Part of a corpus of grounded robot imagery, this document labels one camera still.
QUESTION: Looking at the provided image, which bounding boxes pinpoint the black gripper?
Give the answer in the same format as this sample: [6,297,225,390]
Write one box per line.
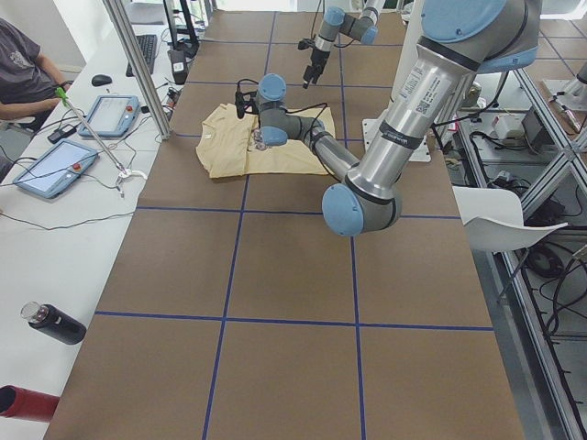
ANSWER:
[235,92,259,119]
[303,48,329,88]

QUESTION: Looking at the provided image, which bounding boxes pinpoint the cream long-sleeve printed shirt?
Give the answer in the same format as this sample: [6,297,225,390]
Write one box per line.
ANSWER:
[195,104,327,179]

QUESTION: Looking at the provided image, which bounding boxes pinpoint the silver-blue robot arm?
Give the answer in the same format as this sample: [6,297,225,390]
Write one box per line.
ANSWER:
[235,1,542,237]
[298,0,384,89]

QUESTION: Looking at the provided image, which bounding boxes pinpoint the black keyboard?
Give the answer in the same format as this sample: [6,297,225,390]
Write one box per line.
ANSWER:
[136,34,158,74]

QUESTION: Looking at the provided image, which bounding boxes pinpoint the far blue teach pendant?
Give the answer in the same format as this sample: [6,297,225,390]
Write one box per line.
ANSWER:
[86,94,140,138]

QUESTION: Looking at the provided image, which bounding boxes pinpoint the blue teach pendant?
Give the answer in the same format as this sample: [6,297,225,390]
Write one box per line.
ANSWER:
[13,139,98,199]
[86,94,140,138]

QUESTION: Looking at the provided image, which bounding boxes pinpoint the black computer mouse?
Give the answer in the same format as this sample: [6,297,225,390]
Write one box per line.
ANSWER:
[91,74,112,87]

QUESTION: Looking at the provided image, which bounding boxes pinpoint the metal rod green tip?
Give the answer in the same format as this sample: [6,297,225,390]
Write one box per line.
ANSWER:
[56,87,148,198]

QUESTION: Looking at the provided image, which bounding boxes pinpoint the near blue teach pendant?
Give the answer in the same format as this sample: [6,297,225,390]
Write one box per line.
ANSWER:
[13,139,98,199]

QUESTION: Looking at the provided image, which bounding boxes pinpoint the seated person grey shirt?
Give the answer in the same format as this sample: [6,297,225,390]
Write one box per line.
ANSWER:
[1,19,72,130]

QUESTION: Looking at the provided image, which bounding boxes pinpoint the white plastic chair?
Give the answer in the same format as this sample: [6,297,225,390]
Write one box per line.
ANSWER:
[452,186,568,252]

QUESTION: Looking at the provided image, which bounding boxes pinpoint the black water bottle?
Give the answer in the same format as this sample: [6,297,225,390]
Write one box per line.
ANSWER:
[20,302,86,345]

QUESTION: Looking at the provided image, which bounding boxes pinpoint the red cylinder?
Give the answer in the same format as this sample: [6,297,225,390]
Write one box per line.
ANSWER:
[1,385,60,423]

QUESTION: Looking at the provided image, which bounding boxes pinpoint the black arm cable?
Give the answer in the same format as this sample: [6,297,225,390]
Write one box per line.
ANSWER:
[236,78,336,178]

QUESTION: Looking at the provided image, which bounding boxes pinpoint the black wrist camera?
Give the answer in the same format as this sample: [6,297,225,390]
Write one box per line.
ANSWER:
[297,38,315,50]

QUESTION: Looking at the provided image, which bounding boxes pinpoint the aluminium frame post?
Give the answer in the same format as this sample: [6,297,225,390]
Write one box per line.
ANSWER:
[103,0,171,140]

